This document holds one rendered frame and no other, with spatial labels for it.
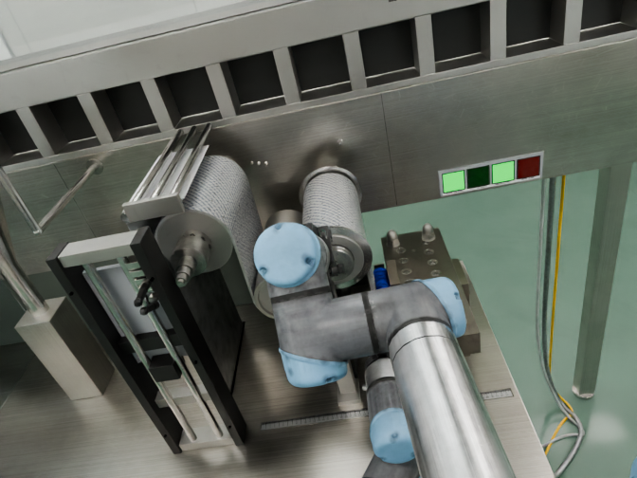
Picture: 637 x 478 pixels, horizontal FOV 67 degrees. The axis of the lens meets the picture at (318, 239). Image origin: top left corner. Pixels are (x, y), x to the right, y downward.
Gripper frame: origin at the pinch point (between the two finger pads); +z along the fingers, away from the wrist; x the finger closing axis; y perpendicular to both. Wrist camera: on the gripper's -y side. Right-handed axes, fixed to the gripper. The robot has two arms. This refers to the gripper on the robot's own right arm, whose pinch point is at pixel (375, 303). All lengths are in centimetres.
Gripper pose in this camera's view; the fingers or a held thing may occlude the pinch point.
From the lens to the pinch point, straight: 103.7
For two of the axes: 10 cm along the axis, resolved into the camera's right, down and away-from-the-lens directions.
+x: -9.8, 1.8, 1.1
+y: -2.1, -8.1, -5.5
